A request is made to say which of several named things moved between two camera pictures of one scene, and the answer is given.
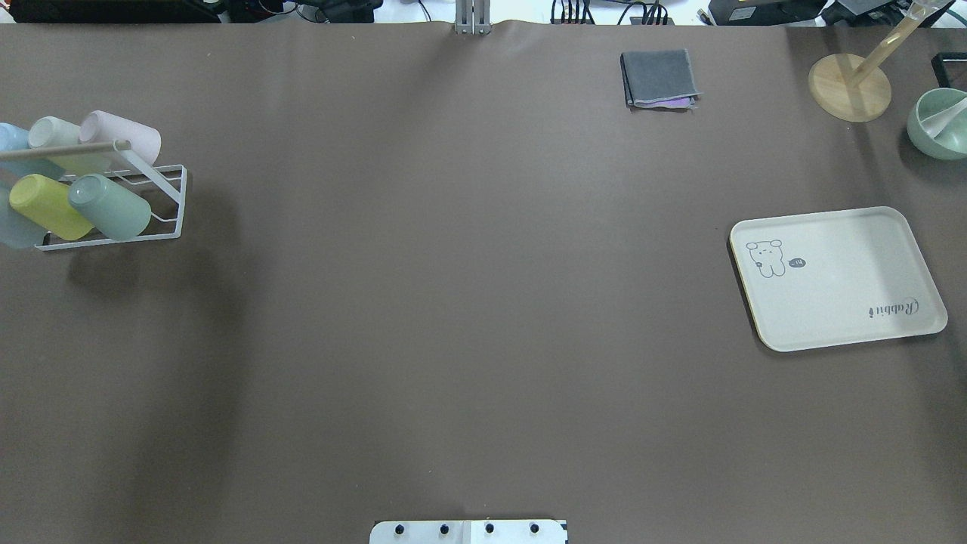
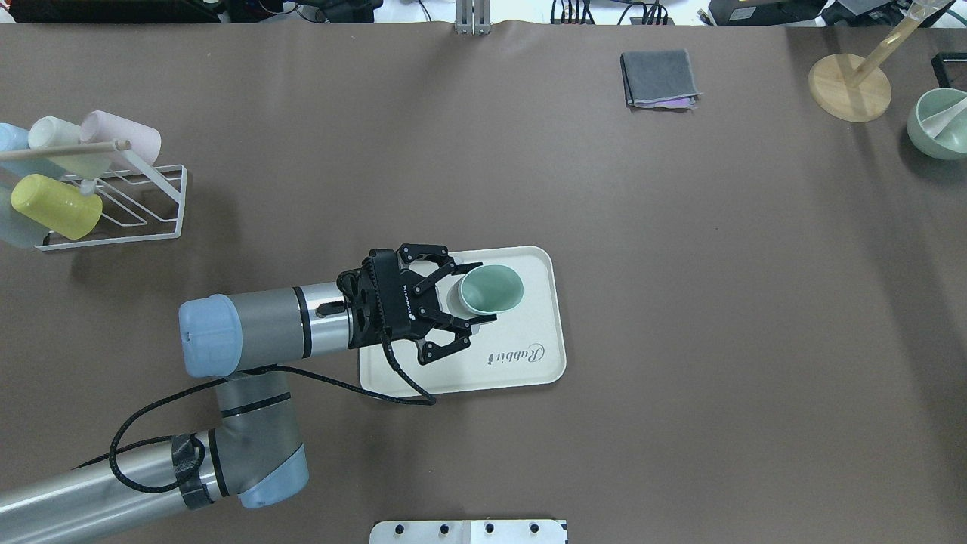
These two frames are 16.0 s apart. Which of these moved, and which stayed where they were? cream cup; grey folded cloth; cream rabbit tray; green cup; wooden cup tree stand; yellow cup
Moved: green cup; cream rabbit tray
Stayed: wooden cup tree stand; cream cup; grey folded cloth; yellow cup
